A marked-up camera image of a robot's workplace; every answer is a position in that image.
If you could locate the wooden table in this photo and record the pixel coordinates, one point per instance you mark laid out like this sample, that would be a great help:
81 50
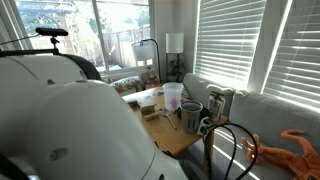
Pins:
166 136

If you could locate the floral cushion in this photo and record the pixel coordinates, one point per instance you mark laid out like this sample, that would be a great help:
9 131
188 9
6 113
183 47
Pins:
126 84

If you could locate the grey fabric sofa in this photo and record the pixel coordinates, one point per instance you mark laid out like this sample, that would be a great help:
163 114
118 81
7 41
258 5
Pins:
266 113

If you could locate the orange plush octopus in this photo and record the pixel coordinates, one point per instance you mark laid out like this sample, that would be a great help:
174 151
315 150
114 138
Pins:
286 158

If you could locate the single wooden block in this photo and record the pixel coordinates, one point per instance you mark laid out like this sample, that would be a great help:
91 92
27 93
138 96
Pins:
151 116

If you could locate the colourful stuffed toy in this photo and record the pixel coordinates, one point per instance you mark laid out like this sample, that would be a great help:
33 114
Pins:
150 76

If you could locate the clear pouch green plant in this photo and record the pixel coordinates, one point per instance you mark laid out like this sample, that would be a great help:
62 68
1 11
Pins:
216 106

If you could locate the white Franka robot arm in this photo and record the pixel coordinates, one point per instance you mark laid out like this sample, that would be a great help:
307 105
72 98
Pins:
66 126

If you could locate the translucent plastic cup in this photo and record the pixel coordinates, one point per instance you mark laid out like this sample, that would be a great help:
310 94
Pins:
172 96

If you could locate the white window blind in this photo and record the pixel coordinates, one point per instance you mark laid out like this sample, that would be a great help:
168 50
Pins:
296 53
230 40

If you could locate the floor lamp cylinder shade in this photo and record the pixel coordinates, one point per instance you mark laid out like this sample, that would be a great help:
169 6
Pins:
174 42

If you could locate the metal spoon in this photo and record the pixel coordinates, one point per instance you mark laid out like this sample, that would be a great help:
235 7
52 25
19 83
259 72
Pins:
170 120

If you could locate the large white-framed window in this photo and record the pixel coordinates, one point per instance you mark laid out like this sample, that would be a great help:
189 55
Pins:
120 30

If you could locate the white sunglasses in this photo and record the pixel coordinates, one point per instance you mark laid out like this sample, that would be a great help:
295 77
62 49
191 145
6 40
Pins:
203 127

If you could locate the potted plant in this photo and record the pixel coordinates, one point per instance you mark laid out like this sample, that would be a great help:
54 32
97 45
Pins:
176 66

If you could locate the black arc lamp white shade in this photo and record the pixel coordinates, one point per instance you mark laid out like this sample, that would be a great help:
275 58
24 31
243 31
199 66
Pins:
143 50

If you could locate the black camera on tripod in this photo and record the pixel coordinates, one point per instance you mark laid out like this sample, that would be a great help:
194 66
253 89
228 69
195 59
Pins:
51 32

